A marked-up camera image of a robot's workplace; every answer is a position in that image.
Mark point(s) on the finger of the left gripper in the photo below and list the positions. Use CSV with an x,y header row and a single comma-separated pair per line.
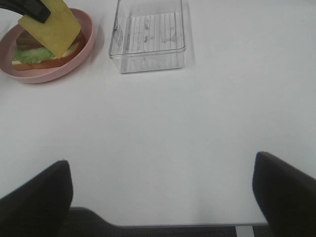
x,y
33,8

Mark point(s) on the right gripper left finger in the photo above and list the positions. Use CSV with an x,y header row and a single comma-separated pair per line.
x,y
39,207

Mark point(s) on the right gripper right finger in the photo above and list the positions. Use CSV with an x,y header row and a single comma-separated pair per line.
x,y
285,195

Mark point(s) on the yellow cheese slice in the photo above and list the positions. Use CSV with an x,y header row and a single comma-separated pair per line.
x,y
59,30

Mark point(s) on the tray bacon strip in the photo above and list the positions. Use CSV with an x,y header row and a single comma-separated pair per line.
x,y
26,41

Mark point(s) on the green lettuce leaf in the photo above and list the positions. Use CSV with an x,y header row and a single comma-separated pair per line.
x,y
35,55

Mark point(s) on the bread slice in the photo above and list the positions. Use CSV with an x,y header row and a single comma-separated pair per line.
x,y
75,48

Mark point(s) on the pink round plate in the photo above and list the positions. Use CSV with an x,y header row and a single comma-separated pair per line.
x,y
8,44

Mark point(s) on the right clear plastic tray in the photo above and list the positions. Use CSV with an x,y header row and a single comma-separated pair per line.
x,y
148,35

